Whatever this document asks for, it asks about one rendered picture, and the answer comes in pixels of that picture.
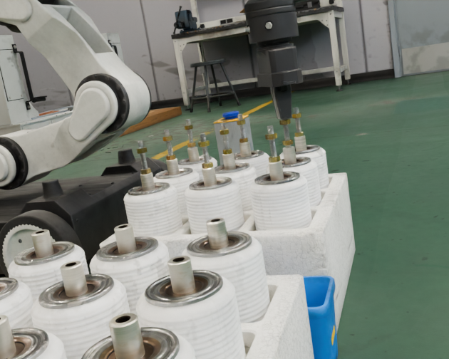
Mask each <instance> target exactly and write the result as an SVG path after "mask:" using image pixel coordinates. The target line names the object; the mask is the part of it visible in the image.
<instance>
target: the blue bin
mask: <svg viewBox="0 0 449 359"><path fill-rule="evenodd" d="M303 277H304V288H305V294H306V303H307V309H308V314H309V325H310V330H311V340H312V346H313V352H314V359H337V358H338V345H337V335H336V319H335V309H334V292H335V288H336V286H335V280H334V278H332V277H331V276H303Z"/></svg>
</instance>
